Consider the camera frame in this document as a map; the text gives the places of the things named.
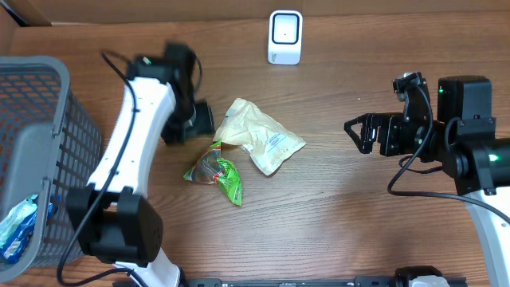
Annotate beige snack bag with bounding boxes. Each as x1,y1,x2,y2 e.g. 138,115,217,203
214,98,306,176

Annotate green snack bag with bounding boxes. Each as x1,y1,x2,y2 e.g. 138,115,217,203
183,140,242,206

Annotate blue snack bar wrapper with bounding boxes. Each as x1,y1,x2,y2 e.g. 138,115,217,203
1,195,38,265

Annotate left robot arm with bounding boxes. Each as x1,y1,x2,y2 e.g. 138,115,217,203
65,42,214,286

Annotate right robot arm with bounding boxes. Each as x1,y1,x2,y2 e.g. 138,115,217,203
344,72,509,286

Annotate white barcode scanner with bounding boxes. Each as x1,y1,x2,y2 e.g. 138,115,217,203
268,10,303,65

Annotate grey plastic shopping basket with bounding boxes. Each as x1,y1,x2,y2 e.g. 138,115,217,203
1,56,103,282

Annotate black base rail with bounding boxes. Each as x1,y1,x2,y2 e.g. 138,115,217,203
178,277,467,287

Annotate cardboard box wall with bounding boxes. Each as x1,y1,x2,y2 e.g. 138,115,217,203
1,0,509,26

